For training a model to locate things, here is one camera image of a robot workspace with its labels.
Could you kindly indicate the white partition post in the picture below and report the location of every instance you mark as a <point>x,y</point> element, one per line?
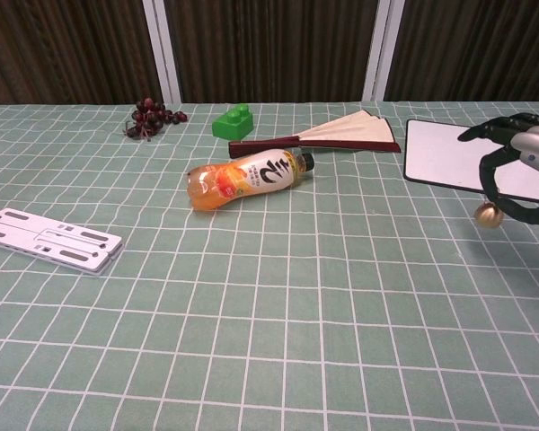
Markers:
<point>161,49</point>
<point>382,49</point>

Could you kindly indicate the white board black edge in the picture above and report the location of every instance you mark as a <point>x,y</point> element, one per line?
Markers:
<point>440,152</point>

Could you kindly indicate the cream folding fan red ribs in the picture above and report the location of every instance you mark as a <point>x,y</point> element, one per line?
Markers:
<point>355,130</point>

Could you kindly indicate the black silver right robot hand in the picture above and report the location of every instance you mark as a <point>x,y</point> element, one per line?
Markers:
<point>534,139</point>

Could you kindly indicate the dark brown ribbed partition panel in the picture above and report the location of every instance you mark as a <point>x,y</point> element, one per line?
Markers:
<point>471,49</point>
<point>274,49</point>
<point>63,49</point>

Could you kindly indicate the green toy building block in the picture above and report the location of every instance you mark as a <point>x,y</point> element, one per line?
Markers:
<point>231,125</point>

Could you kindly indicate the dark red grape bunch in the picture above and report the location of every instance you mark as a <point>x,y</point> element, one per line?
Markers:
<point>150,116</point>

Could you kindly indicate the orange juice plastic bottle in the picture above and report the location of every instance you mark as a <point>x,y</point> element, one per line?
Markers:
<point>233,179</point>

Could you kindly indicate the white folding laptop stand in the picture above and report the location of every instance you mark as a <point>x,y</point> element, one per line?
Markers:
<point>49,238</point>

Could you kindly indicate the green checked tablecloth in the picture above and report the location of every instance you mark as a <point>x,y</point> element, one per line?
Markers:
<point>269,314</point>

